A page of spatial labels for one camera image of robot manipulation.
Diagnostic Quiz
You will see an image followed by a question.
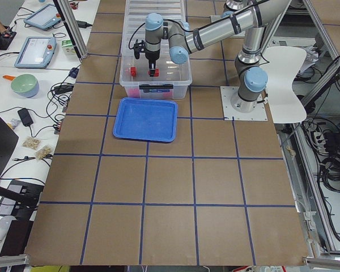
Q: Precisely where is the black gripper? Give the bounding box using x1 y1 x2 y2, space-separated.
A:
132 39 160 71

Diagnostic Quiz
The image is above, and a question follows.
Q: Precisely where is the red block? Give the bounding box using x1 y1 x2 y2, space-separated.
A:
148 69 160 77
130 66 137 77

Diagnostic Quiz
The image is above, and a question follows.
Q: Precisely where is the clear plastic box lid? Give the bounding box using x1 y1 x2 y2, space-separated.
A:
121 1 190 56

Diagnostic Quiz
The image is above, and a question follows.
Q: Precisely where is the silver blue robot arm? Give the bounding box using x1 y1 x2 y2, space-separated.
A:
128 1 289 80

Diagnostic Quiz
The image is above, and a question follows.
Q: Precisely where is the black box latch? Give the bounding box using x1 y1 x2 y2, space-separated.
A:
139 84 173 93

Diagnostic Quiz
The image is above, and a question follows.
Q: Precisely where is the clear plastic storage box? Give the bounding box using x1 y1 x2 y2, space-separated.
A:
120 55 192 100

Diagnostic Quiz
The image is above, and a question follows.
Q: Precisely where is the blue plastic tray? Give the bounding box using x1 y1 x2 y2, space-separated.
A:
113 97 178 142

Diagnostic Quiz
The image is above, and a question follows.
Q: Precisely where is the green white carton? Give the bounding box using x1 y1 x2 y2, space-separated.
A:
61 40 77 56

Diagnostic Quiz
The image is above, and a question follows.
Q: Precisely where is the teach pendant far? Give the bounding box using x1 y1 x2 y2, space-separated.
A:
24 4 62 31

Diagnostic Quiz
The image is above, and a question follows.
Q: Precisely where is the teach pendant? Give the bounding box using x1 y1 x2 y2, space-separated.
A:
14 37 57 69
24 4 62 31

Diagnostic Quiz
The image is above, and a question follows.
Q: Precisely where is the teach pendant near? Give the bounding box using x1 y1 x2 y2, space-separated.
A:
14 37 57 69

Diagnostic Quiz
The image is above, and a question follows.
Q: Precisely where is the green bowl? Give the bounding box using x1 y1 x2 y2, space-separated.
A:
11 74 39 98

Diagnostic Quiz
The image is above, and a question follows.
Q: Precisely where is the white chair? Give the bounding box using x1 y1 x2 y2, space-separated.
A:
262 46 307 124

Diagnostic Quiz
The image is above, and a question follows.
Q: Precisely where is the black power adapter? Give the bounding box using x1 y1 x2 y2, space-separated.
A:
18 108 33 127

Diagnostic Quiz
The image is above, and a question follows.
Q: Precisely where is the toy carrot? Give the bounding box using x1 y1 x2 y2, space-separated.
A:
3 75 16 81

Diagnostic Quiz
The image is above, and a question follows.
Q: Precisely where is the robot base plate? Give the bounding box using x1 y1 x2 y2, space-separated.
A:
220 86 268 121

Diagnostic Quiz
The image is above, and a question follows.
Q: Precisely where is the aluminium frame post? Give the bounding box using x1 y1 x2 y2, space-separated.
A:
53 0 88 60

